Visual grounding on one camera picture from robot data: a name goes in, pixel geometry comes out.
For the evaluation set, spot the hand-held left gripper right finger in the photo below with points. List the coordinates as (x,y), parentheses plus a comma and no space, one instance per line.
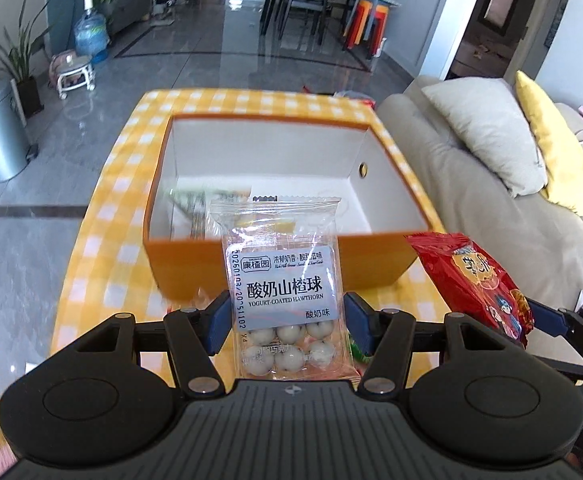
(359,317)

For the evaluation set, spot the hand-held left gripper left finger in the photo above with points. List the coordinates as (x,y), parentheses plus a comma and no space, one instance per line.
(217,322)

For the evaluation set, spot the green sausage packet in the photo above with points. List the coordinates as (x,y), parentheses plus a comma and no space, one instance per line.
(359,346)

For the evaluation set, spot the orange cardboard box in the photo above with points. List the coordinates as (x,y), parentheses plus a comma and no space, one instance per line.
(191,270)

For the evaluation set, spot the clear packet of white balls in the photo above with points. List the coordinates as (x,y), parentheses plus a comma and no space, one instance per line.
(281,280)

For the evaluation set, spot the red cartoon snack packet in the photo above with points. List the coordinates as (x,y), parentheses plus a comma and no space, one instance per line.
(466,280)

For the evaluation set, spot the long white snack packet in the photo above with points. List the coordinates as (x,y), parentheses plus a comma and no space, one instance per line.
(296,198)

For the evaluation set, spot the grey sofa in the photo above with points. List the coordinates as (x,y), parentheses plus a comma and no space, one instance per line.
(471,220)

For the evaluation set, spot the yellow checked tablecloth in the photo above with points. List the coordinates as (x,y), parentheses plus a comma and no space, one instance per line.
(106,210)

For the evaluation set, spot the yellow pillow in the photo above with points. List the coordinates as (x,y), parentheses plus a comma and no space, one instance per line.
(556,145)

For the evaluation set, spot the grey pillow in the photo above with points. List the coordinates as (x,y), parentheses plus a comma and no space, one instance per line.
(481,130)

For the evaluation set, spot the white rolling stool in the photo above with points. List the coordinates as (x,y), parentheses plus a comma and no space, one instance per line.
(73,67)

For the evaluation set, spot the orange plastic stool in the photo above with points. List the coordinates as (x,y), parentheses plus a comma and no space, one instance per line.
(357,20)
(379,22)

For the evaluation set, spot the blue water jug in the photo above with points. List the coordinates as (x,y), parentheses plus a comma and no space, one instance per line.
(91,35)

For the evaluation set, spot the potted long-leaf plant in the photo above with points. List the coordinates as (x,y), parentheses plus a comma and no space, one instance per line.
(21,65)

